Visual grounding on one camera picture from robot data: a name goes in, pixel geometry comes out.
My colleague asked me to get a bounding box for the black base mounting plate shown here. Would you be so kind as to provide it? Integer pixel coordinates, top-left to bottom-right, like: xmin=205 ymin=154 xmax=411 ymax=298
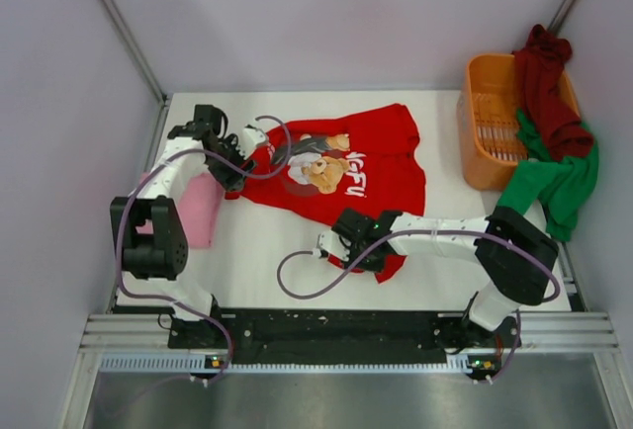
xmin=168 ymin=307 xmax=517 ymax=364

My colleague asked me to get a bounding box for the folded pink t-shirt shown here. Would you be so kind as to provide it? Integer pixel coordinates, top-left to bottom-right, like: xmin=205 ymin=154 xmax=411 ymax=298
xmin=138 ymin=172 xmax=225 ymax=249

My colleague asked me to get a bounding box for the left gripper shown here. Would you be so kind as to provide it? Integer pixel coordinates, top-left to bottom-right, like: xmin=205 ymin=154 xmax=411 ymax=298
xmin=205 ymin=134 xmax=257 ymax=192

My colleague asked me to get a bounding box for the orange plastic basket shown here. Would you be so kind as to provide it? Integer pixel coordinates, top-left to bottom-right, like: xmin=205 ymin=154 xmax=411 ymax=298
xmin=457 ymin=53 xmax=579 ymax=191

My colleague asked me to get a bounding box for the grey slotted cable duct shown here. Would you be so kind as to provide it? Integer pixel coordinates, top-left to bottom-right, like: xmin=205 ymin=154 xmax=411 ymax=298
xmin=99 ymin=353 xmax=473 ymax=375

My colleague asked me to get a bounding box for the dark red t-shirt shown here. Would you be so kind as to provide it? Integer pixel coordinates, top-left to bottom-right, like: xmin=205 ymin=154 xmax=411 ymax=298
xmin=513 ymin=24 xmax=594 ymax=161

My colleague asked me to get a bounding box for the green t-shirt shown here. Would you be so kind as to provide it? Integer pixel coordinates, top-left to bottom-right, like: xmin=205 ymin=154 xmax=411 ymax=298
xmin=497 ymin=110 xmax=599 ymax=242

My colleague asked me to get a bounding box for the left corner aluminium post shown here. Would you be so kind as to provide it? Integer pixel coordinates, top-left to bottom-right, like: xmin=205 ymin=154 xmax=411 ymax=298
xmin=98 ymin=0 xmax=167 ymax=105

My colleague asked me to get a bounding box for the aluminium frame rail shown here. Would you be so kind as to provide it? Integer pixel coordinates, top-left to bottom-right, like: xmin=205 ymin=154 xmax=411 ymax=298
xmin=80 ymin=312 xmax=620 ymax=354

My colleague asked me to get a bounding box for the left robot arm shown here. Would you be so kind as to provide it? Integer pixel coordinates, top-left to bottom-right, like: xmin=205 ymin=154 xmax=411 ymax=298
xmin=110 ymin=105 xmax=267 ymax=347

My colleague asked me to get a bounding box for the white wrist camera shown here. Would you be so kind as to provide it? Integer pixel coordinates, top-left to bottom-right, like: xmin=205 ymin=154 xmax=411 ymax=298
xmin=239 ymin=125 xmax=268 ymax=158
xmin=316 ymin=230 xmax=349 ymax=264

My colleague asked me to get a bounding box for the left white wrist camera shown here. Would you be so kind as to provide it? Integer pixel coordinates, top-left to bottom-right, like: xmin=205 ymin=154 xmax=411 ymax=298
xmin=239 ymin=125 xmax=268 ymax=158

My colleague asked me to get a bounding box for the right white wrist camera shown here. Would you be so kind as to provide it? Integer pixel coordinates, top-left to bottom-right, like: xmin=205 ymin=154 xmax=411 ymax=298
xmin=316 ymin=230 xmax=349 ymax=264

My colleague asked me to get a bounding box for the red teddy bear t-shirt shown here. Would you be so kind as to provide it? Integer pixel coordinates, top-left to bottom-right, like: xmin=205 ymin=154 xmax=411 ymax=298
xmin=225 ymin=102 xmax=427 ymax=286

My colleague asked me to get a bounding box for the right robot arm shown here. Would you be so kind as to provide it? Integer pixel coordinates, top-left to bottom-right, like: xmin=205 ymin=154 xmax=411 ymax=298
xmin=317 ymin=207 xmax=560 ymax=348

